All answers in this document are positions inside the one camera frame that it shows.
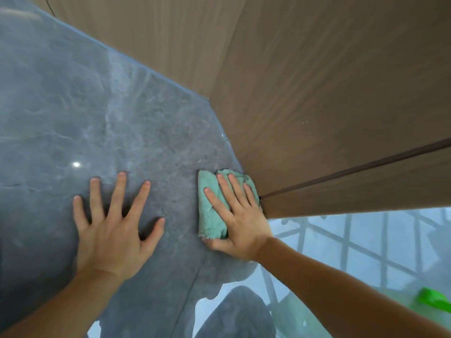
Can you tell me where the person's right hand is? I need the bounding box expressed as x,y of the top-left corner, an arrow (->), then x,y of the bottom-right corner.
202,173 -> 274,262

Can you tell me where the person's left hand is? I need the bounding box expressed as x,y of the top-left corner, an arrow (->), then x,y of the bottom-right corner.
73,171 -> 166,281

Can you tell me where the green cleaning cloth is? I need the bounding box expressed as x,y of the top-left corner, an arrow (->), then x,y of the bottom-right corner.
197,168 -> 263,241

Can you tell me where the person's right forearm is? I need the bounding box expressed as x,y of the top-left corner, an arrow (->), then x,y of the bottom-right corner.
255,237 -> 451,338

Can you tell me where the person's left forearm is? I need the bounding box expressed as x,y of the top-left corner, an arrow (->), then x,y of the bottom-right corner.
0,268 -> 124,338

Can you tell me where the narrow brown wooden cabinet panel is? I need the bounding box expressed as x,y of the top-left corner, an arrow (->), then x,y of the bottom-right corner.
260,147 -> 451,219

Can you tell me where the large brown wooden cabinet panel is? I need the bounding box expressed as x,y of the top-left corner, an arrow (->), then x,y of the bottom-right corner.
208,0 -> 451,200

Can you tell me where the brown wooden back panel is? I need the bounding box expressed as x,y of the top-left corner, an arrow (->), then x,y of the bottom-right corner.
25,0 -> 250,100

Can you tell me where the bright green plastic object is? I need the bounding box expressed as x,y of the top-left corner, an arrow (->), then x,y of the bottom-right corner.
417,287 -> 451,314

